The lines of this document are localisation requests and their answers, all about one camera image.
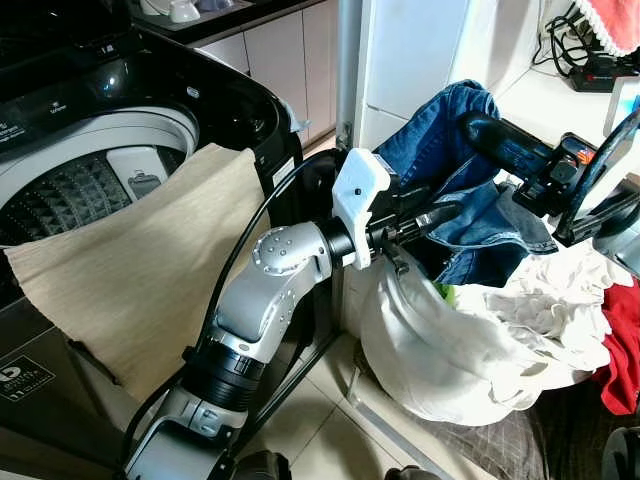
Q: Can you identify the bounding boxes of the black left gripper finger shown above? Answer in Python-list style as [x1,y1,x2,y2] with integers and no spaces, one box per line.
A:
[411,203,464,238]

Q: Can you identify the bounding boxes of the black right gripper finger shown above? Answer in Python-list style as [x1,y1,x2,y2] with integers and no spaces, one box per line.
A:
[460,110,557,177]

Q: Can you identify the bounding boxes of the blue denim jeans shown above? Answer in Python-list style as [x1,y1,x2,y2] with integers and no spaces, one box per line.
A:
[372,80,561,288]

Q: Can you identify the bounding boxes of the black top-load washing machine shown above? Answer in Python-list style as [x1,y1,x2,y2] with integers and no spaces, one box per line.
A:
[0,18,307,473]

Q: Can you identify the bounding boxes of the green garment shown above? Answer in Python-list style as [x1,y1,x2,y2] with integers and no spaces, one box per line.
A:
[434,282,462,307]

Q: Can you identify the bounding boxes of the black power strip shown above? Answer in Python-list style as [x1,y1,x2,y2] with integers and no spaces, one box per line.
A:
[568,54,640,94]

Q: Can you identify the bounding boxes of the white crumpled garment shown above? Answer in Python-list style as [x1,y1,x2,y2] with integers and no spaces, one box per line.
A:
[478,238,613,373]

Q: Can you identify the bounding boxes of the white refrigerator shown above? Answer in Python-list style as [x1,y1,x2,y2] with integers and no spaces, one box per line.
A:
[336,0,473,153]

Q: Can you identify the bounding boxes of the white laundry bag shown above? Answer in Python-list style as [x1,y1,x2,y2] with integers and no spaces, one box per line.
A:
[358,238,613,428]

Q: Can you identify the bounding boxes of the red towel with white fringe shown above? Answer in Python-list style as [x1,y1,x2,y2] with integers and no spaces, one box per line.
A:
[574,0,640,58]

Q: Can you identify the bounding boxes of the red garment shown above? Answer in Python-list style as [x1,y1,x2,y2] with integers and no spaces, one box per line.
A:
[588,278,640,417]

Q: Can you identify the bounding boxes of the beige kitchen cabinet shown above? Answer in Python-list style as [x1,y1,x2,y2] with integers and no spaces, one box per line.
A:
[194,0,342,147]

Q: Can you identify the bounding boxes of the brown checkered cloth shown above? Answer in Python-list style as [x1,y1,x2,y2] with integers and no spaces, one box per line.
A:
[424,384,617,480]

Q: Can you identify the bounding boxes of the black robot foot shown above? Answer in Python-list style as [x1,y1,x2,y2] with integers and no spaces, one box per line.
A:
[384,464,443,480]

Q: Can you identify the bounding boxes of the beige cloth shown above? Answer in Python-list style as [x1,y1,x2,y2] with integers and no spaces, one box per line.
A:
[4,144,272,403]

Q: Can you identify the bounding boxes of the white cup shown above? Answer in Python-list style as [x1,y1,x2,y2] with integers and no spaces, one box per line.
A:
[140,0,203,24]

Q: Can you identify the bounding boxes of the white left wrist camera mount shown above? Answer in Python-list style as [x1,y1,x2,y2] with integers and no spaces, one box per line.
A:
[331,148,394,270]

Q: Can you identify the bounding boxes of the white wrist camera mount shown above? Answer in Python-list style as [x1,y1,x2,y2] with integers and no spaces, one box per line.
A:
[604,76,640,139]
[331,148,394,270]

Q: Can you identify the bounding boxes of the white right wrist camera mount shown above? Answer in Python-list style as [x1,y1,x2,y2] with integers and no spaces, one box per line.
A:
[604,76,640,139]

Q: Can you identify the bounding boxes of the black tangled power cords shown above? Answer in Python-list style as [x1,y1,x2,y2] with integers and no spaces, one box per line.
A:
[530,4,603,78]

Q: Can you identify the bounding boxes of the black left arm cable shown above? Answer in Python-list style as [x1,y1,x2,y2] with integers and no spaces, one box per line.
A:
[120,150,343,463]

